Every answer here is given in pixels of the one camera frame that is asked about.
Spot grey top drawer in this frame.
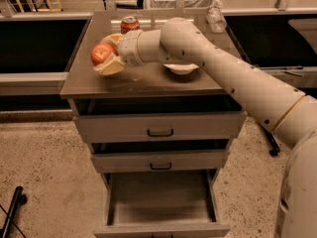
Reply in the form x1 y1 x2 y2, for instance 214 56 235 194
74 95 247 143

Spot grey bottom drawer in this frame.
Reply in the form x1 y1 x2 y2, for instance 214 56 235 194
94 170 230 238

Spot grey middle drawer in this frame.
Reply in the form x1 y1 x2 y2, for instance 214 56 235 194
91 139 230 174

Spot white paper bowl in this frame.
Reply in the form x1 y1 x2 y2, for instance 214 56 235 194
165 63 198 75

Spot red cola can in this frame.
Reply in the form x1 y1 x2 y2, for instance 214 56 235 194
121 16 140 34

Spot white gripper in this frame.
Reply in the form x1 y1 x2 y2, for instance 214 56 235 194
93 30 145 75

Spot grey drawer cabinet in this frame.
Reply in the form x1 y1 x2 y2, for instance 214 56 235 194
60 12 237 180

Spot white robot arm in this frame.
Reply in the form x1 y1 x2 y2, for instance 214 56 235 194
96 18 317 238

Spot white wire basket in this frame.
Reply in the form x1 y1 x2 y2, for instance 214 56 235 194
144 0 222 10

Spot grey drawer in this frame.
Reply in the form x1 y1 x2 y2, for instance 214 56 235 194
91 139 230 174
74 95 247 143
94 170 230 238

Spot clear plastic water bottle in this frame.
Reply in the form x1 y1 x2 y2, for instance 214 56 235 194
206 7 227 34

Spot grey side table right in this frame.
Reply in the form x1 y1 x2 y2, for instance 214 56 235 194
262 18 317 97

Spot red apple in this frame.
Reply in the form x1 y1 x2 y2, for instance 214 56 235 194
90 43 117 65

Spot black table leg with caster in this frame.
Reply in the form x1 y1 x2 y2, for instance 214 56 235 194
260 125 280 157

